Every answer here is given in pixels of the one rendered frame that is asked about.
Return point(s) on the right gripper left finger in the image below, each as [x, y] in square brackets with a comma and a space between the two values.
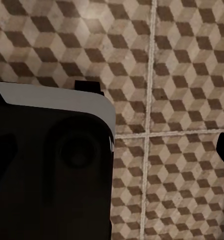
[8, 150]

